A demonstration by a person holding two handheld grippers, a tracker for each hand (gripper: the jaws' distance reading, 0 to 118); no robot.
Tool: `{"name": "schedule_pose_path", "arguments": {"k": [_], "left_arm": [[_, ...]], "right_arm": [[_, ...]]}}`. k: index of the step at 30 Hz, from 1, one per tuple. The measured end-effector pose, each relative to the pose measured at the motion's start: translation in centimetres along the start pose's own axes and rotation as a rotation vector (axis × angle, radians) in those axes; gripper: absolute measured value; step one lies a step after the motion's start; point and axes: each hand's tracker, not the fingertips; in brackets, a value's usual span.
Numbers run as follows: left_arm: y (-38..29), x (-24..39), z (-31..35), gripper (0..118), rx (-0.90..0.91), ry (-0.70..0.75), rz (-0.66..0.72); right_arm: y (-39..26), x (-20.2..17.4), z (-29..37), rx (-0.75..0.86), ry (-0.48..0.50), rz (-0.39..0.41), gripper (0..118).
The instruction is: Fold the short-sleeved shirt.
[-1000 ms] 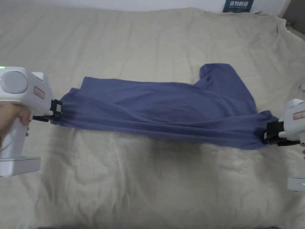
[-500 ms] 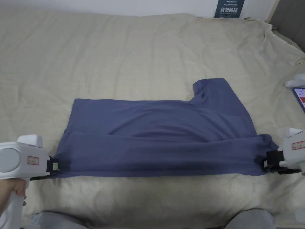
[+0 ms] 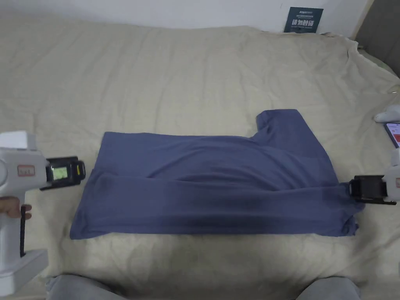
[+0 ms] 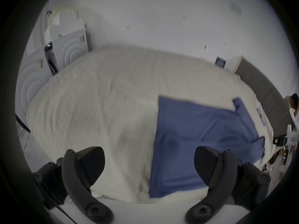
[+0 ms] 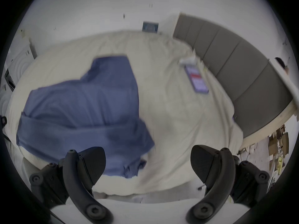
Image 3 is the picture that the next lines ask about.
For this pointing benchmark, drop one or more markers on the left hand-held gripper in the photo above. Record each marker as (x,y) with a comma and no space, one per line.
(18,156)

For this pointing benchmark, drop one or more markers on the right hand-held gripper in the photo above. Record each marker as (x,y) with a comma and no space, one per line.
(370,187)

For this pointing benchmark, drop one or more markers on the dark blue shirt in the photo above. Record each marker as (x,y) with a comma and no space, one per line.
(203,187)

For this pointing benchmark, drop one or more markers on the person's left hand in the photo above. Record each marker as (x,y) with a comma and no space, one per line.
(12,207)

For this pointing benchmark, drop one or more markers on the phone with lit screen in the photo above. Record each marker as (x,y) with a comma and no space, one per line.
(394,133)

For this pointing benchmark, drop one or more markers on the white hand controller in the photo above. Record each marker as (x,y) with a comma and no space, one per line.
(389,115)

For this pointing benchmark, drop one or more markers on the person's legs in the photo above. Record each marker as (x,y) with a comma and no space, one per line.
(93,289)

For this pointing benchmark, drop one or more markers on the bed with beige sheet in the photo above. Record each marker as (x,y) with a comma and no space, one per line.
(156,78)

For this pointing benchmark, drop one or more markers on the grey padded headboard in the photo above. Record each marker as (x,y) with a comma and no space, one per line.
(381,28)

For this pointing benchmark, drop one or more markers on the dark teal sign card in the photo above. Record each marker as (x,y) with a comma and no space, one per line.
(303,20)

